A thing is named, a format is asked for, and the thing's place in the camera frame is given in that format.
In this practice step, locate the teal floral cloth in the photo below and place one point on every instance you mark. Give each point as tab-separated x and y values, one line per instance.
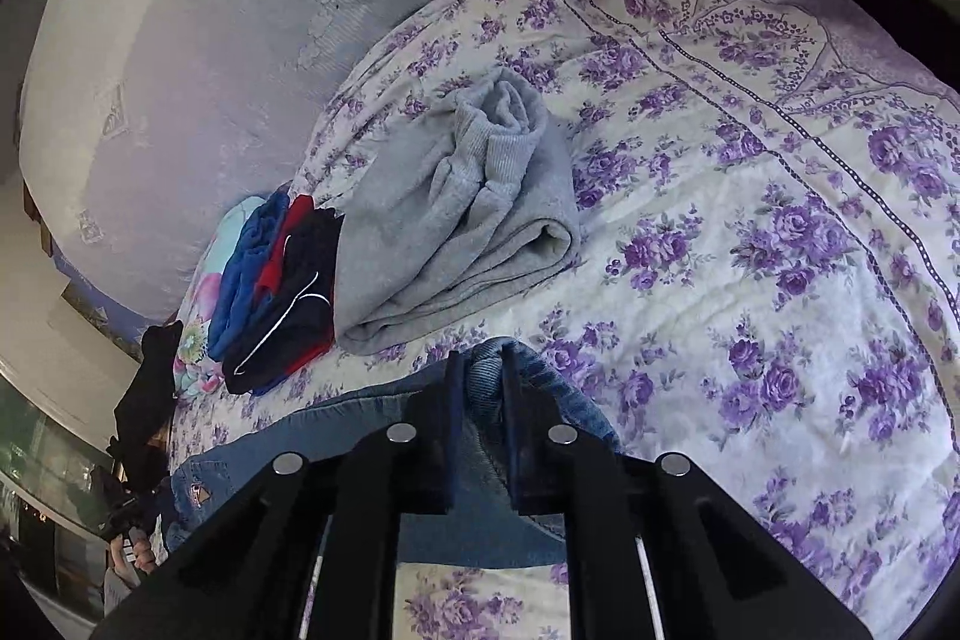
196	310

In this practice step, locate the bed with white embossed sheet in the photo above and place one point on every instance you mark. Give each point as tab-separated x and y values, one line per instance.
187	85

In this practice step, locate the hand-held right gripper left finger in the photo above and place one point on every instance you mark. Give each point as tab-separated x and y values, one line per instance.
442	445

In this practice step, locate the black cloth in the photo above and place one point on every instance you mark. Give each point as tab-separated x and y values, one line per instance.
146	385

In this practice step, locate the black and red folded pants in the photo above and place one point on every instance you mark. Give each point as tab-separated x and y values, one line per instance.
300	302

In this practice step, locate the purple floral blanket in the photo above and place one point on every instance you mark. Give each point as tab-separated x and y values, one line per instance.
750	310

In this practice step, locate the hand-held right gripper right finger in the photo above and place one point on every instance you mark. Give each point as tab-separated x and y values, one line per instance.
525	452

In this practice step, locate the blue denim pants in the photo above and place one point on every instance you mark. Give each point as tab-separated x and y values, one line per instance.
330	415

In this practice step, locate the grey folded sweatpants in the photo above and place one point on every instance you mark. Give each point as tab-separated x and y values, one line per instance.
420	250

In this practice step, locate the white framed window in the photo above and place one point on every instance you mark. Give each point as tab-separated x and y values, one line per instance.
45	460

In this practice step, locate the person's left hand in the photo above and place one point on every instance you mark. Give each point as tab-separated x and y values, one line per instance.
135	551

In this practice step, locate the blue bed base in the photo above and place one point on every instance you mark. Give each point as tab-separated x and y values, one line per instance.
97	302

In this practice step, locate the blue folded garment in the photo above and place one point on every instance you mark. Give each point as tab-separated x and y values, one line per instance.
247	280

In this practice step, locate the wooden bed frame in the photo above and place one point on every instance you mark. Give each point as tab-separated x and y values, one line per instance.
36	209

